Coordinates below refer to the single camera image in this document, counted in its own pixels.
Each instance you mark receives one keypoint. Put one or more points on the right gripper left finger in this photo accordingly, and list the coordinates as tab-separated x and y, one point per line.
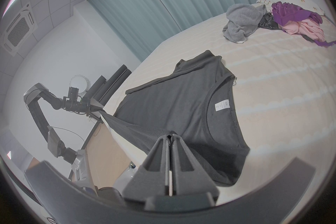
154	165

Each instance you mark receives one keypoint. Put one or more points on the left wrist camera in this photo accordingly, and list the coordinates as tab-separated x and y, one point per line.
73	92

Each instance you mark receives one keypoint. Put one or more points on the black glossy garment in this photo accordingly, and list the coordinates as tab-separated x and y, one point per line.
269	22

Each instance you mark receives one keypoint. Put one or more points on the round white framed mirror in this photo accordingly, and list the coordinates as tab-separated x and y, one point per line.
81	81

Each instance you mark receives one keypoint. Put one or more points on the black chest of drawers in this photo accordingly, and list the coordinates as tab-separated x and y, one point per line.
112	83

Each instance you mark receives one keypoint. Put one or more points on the ceiling air conditioner vent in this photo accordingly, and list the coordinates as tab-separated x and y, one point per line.
19	28

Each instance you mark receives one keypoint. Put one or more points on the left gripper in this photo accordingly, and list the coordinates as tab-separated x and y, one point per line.
91	107

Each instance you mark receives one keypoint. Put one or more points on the black T-shirt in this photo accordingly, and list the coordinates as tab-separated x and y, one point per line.
170	102

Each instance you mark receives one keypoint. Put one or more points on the pink garment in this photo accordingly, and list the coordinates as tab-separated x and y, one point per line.
301	28

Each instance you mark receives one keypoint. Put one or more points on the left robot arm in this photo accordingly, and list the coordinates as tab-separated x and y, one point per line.
36	112

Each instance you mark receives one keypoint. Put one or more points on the purple garment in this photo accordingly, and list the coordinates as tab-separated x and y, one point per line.
286	11

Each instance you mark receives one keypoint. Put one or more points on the bed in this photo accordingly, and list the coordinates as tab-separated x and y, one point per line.
275	86

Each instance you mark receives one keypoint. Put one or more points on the grey garment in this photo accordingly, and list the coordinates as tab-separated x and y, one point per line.
241	18

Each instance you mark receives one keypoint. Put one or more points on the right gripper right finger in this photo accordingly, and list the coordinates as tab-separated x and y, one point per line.
187	165

